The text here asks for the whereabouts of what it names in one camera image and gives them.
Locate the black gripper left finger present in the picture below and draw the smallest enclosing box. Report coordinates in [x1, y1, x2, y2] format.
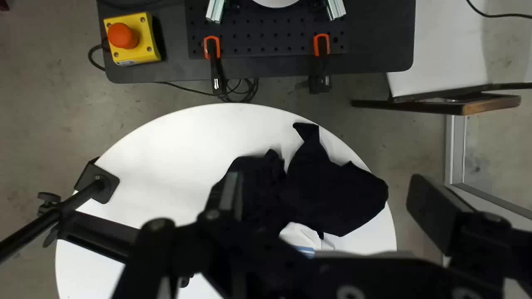
[201, 171, 244, 299]

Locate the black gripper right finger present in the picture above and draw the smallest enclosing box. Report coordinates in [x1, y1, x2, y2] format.
[405, 175, 532, 298]

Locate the black t-shirt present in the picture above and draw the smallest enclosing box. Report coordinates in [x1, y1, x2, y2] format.
[207, 122, 390, 240]

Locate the black clamp-on stand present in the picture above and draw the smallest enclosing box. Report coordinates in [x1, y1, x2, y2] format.
[0, 156, 146, 266]

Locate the white cloth with blue stripes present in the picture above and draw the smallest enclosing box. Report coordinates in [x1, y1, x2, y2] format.
[279, 223, 335, 256]

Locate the wooden edged board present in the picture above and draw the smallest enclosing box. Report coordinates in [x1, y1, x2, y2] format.
[350, 83, 532, 117]

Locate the orange black clamp right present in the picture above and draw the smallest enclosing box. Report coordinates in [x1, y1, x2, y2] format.
[307, 34, 330, 95]

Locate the orange black clamp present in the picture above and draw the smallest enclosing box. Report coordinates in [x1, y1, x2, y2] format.
[307, 34, 330, 95]
[202, 35, 226, 93]

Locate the orange black clamp left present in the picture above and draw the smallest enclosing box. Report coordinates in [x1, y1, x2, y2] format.
[202, 35, 226, 93]

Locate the yellow emergency stop button box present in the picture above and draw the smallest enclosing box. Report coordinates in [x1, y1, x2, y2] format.
[103, 12, 161, 67]

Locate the black cable bundle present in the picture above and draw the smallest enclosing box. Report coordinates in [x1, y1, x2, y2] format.
[86, 43, 261, 105]

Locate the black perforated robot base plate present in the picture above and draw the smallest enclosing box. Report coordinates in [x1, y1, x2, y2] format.
[96, 0, 415, 83]

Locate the aluminium profile rail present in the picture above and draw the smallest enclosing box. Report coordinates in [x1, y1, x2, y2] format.
[204, 0, 226, 24]

